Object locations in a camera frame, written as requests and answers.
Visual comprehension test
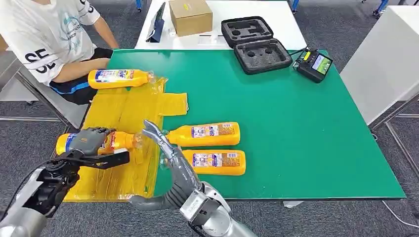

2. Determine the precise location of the white floor cable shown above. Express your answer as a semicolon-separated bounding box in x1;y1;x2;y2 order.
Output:
381;199;419;229

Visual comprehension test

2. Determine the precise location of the person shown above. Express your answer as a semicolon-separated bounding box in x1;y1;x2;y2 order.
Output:
0;0;120;106

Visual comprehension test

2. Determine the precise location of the black remote controller with screen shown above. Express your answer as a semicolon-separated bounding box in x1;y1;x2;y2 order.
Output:
293;49;334;84

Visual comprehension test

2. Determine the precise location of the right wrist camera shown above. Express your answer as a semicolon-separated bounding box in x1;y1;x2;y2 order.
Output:
179;189;220;227

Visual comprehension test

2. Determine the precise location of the orange drink bottle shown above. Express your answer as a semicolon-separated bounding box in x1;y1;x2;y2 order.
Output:
55;130;143;156
87;69;155;90
160;149;247;177
163;121;241;148

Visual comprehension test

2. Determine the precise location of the white side table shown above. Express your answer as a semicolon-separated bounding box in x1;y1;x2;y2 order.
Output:
339;4;419;125

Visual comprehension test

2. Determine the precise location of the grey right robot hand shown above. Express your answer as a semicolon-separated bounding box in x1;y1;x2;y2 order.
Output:
129;119;204;212

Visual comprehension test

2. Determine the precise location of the open black foam case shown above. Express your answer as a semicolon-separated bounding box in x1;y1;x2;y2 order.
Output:
221;16;293;76

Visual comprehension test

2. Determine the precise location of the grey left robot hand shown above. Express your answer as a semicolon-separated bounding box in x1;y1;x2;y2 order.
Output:
67;126;116;157

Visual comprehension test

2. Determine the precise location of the steel floor frame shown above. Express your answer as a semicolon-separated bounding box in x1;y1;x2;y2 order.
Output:
369;93;419;179
0;115;71;161

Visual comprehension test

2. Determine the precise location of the yellow plastic sheet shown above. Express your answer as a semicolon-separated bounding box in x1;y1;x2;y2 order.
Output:
64;77;190;203

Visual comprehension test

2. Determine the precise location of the black controller cable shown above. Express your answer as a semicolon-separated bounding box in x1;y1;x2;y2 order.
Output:
287;48;310;58

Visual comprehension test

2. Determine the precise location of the grey desk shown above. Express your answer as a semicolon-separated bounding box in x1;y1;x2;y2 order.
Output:
0;49;89;130

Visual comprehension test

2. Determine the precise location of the tablet in dark cover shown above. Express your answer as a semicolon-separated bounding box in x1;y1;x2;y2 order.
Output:
145;1;167;43

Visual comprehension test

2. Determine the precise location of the green table mat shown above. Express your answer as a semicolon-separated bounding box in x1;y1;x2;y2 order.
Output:
107;49;407;200

